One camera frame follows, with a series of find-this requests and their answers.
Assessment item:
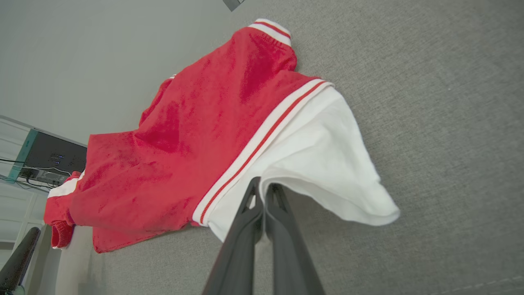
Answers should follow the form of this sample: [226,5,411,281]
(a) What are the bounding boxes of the long red white garment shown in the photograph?
[44,18,401,254]

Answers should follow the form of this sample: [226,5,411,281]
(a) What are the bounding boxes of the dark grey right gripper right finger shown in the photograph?
[264,184,326,295]

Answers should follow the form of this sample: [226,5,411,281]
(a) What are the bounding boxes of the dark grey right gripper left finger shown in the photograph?
[203,177,263,295]

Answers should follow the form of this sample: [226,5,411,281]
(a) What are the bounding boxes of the black box with teal edge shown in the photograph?
[8,128,88,186]

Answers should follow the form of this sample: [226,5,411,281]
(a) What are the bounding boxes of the glossy black rounded bar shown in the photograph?
[0,227,42,295]

